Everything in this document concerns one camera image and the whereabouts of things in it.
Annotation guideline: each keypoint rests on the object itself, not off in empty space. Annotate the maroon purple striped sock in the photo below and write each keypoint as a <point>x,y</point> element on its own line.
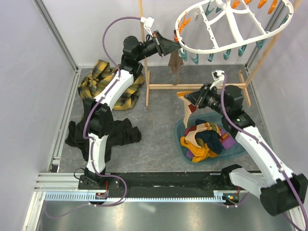
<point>189,154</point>
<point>226,140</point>

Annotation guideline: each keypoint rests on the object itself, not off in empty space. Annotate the mustard yellow sock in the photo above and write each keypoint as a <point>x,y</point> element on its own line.
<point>202,153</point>
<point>187,144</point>

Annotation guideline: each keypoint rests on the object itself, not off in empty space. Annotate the teal plastic tub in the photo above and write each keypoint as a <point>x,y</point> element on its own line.
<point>235,151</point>

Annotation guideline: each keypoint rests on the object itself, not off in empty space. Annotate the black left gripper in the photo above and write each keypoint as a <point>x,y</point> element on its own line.
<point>163,45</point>

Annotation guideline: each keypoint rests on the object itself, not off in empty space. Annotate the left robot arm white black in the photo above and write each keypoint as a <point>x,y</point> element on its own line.
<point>98,111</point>

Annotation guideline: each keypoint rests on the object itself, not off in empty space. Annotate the maroon beige striped sock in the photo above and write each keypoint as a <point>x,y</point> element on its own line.
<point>190,137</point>
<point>189,108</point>
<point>208,127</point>

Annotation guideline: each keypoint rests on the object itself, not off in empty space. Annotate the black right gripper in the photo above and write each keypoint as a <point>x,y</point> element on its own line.
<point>198,98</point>

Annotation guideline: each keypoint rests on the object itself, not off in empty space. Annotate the navy blue sock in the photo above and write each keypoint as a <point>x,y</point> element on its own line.
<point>214,142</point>
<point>200,121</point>

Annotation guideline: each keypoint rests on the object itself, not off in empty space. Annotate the white slotted cable duct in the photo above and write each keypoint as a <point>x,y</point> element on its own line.
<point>95,197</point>

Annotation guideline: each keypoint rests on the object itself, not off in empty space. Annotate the beige maroon white-striped sock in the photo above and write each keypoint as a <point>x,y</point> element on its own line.
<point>175,63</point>

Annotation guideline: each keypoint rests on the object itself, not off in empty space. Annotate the black garment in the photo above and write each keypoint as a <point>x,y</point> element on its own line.
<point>123,133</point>

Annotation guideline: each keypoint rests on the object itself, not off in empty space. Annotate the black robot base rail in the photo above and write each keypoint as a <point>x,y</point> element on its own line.
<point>159,184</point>

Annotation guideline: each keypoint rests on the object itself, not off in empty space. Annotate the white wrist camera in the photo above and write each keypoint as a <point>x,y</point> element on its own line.
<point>218,78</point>
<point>147,24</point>

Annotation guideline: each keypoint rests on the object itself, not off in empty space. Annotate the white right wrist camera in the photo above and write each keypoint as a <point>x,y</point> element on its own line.
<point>218,78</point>

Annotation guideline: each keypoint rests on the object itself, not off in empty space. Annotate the aluminium corner post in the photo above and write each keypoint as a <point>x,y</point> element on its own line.
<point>55,32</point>

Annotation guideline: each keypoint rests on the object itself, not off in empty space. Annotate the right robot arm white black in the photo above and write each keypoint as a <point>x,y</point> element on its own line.
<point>279,189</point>

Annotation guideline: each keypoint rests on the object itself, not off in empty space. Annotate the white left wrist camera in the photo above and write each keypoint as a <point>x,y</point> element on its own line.
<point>147,24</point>

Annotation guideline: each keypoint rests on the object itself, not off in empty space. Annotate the yellow plaid shirt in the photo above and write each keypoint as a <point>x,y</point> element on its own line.
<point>100,76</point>

